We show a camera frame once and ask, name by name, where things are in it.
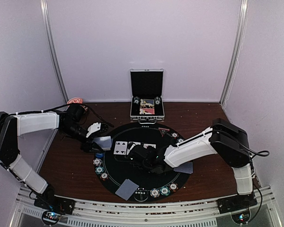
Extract aluminium front rail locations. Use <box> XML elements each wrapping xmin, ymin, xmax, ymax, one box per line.
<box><xmin>14</xmin><ymin>186</ymin><xmax>277</xmax><ymax>227</ymax></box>

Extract aluminium poker case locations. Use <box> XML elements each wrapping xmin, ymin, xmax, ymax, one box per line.
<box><xmin>130</xmin><ymin>69</ymin><xmax>165</xmax><ymax>123</ymax></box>

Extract clear round dealer button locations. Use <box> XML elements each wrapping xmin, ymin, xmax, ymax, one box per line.
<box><xmin>133</xmin><ymin>187</ymin><xmax>149</xmax><ymax>202</ymax></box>

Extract green chips front seat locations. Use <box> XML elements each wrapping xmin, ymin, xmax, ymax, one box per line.
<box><xmin>160</xmin><ymin>187</ymin><xmax>170</xmax><ymax>196</ymax></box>

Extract blue white chips front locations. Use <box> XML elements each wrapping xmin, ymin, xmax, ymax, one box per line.
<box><xmin>150</xmin><ymin>188</ymin><xmax>160</xmax><ymax>198</ymax></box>

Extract chip stack in case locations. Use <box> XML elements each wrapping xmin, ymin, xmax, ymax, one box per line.
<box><xmin>154</xmin><ymin>97</ymin><xmax>161</xmax><ymax>105</ymax></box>
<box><xmin>133</xmin><ymin>96</ymin><xmax>140</xmax><ymax>105</ymax></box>

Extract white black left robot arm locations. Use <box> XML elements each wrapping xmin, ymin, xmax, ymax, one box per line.
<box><xmin>0</xmin><ymin>104</ymin><xmax>112</xmax><ymax>210</ymax></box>

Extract right chip stack in case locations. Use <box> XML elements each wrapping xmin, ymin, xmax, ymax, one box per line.
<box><xmin>154</xmin><ymin>97</ymin><xmax>161</xmax><ymax>105</ymax></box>

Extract grey blue card deck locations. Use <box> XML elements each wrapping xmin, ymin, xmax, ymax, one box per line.
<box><xmin>92</xmin><ymin>136</ymin><xmax>113</xmax><ymax>151</ymax></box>

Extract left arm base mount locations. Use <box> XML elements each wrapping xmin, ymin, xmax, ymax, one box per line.
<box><xmin>28</xmin><ymin>184</ymin><xmax>75</xmax><ymax>215</ymax></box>

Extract red white patterned bowl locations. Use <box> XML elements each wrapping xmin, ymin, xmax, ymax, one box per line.
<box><xmin>67</xmin><ymin>97</ymin><xmax>83</xmax><ymax>104</ymax></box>

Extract blue small blind button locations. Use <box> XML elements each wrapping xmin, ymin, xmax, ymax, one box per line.
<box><xmin>95</xmin><ymin>153</ymin><xmax>104</xmax><ymax>158</ymax></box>

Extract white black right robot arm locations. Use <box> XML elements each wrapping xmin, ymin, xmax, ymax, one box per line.
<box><xmin>128</xmin><ymin>118</ymin><xmax>270</xmax><ymax>209</ymax></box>

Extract red black triangle marker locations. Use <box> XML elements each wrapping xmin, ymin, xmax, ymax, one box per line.
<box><xmin>158</xmin><ymin>127</ymin><xmax>170</xmax><ymax>137</ymax></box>

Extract face-up king card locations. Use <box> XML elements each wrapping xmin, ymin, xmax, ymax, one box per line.
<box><xmin>143</xmin><ymin>143</ymin><xmax>156</xmax><ymax>148</ymax></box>

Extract orange chips seat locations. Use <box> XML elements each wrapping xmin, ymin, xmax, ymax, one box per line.
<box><xmin>100</xmin><ymin>173</ymin><xmax>109</xmax><ymax>181</ymax></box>
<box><xmin>171</xmin><ymin>132</ymin><xmax>178</xmax><ymax>138</ymax></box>
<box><xmin>169</xmin><ymin>183</ymin><xmax>178</xmax><ymax>192</ymax></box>

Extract blue card seat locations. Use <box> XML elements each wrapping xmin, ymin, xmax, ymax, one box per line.
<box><xmin>174</xmin><ymin>162</ymin><xmax>193</xmax><ymax>174</ymax></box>
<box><xmin>115</xmin><ymin>179</ymin><xmax>139</xmax><ymax>201</ymax></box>

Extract blue white chips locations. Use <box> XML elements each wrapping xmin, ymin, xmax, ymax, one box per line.
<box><xmin>93</xmin><ymin>158</ymin><xmax>102</xmax><ymax>166</ymax></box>
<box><xmin>150</xmin><ymin>188</ymin><xmax>160</xmax><ymax>198</ymax></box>

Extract red floral plate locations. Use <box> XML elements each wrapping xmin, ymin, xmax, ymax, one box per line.
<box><xmin>81</xmin><ymin>104</ymin><xmax>89</xmax><ymax>113</ymax></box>

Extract left chip stack in case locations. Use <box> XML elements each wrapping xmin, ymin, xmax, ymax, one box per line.
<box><xmin>133</xmin><ymin>96</ymin><xmax>140</xmax><ymax>105</ymax></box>

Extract red card box in case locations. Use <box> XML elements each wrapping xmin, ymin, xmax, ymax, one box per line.
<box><xmin>140</xmin><ymin>108</ymin><xmax>155</xmax><ymax>115</ymax></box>

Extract blue card front seat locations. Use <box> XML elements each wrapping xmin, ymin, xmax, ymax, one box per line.
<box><xmin>115</xmin><ymin>179</ymin><xmax>139</xmax><ymax>201</ymax></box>

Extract orange chips front seat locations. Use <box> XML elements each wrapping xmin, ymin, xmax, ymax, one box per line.
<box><xmin>169</xmin><ymin>183</ymin><xmax>178</xmax><ymax>192</ymax></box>

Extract face-up clubs card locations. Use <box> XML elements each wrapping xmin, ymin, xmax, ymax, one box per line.
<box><xmin>127</xmin><ymin>142</ymin><xmax>141</xmax><ymax>153</ymax></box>
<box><xmin>113</xmin><ymin>141</ymin><xmax>128</xmax><ymax>156</ymax></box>

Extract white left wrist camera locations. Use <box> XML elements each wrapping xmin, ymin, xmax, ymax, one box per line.
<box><xmin>86</xmin><ymin>122</ymin><xmax>101</xmax><ymax>138</ymax></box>

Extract round black poker mat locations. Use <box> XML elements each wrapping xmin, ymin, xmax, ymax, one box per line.
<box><xmin>97</xmin><ymin>123</ymin><xmax>190</xmax><ymax>202</ymax></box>

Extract blue card box in case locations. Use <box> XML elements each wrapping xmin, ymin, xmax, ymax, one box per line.
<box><xmin>140</xmin><ymin>99</ymin><xmax>154</xmax><ymax>108</ymax></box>

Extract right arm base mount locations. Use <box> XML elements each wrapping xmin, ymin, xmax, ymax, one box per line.
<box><xmin>216</xmin><ymin>190</ymin><xmax>257</xmax><ymax>214</ymax></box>

